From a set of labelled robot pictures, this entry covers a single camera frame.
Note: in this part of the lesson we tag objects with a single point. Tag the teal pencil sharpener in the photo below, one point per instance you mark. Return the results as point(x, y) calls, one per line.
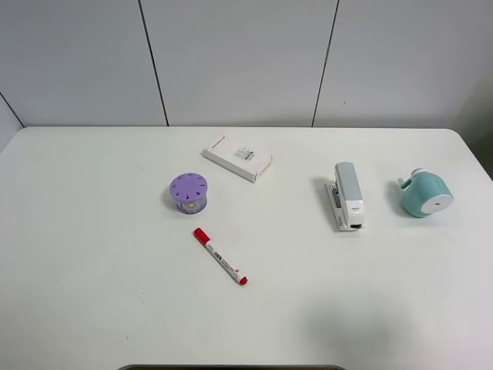
point(424, 193)

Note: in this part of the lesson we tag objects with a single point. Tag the white grey stapler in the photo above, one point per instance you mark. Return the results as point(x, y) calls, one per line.
point(346, 198)

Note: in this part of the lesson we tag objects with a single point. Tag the white flat cardboard box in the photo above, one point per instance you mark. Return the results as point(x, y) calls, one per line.
point(244, 160)

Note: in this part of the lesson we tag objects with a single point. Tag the purple round container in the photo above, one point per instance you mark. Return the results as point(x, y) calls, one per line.
point(189, 193)

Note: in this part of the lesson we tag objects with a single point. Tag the red whiteboard marker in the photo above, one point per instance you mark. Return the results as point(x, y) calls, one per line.
point(233, 272)

